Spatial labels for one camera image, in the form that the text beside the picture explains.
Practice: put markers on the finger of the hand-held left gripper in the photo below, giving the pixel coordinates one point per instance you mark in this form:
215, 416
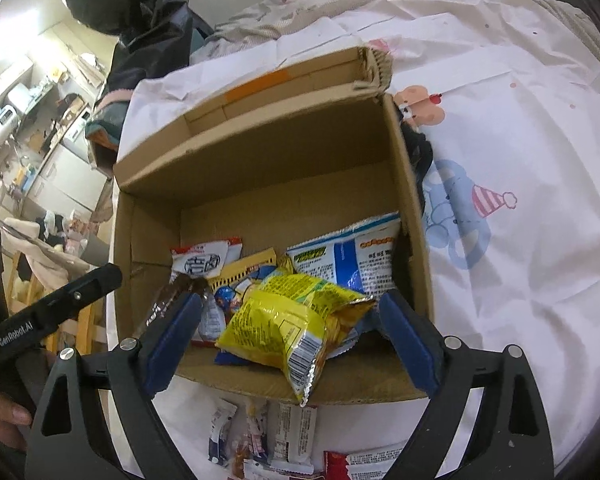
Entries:
87, 285

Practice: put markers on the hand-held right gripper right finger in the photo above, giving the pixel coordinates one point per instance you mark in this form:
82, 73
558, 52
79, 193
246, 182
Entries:
410, 345

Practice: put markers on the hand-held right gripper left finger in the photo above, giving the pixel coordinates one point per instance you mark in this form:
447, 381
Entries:
172, 340

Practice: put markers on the dark brown snack packet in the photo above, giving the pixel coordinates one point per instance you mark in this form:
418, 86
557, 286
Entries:
165, 305

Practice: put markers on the small clear blue packet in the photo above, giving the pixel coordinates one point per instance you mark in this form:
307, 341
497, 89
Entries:
215, 310

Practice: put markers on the white round-print snack packet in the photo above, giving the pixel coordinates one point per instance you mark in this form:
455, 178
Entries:
205, 260

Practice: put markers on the blue snack packet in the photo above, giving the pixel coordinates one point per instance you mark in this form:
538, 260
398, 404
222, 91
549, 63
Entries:
360, 260

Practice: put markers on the small blue white packet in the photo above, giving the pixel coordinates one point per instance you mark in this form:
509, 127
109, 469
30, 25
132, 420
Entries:
220, 430

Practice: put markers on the yellow striped snack packet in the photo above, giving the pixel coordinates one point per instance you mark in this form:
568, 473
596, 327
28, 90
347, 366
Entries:
247, 267

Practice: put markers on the white red-edged snack packet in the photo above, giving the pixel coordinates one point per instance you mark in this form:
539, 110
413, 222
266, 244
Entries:
365, 462

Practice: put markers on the brown cardboard box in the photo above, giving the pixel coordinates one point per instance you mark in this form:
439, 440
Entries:
280, 200

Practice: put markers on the person's left hand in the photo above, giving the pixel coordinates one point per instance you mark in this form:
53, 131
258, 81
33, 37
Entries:
2, 412

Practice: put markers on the grey trash bin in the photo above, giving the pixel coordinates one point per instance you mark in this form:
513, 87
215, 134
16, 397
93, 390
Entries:
96, 251

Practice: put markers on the yellow wooden chair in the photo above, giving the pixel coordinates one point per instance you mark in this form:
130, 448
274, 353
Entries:
87, 327

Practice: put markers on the pile of light clothes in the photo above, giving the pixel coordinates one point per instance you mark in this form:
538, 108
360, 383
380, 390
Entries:
40, 260

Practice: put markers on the white kitchen cabinet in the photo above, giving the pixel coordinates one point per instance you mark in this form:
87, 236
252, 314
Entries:
65, 175

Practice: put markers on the white printed bed sheet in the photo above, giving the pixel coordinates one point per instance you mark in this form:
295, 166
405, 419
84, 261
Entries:
505, 285

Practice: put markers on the small pink packet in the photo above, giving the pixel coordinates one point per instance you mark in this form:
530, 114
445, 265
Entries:
256, 430

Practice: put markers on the small orange packet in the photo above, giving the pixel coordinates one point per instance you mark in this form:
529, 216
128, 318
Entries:
237, 460

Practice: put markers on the teal and orange cloth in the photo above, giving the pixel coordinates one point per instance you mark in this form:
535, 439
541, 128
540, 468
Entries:
105, 120

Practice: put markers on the dark cloth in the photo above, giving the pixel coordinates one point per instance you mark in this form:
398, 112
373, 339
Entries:
416, 155

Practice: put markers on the black plastic bag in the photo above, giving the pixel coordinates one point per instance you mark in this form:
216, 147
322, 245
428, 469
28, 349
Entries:
130, 5

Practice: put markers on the crumpled floral blanket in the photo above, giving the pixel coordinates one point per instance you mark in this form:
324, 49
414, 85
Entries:
290, 10

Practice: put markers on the beige quilted mattress pad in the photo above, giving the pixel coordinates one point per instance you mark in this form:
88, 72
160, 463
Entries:
580, 35

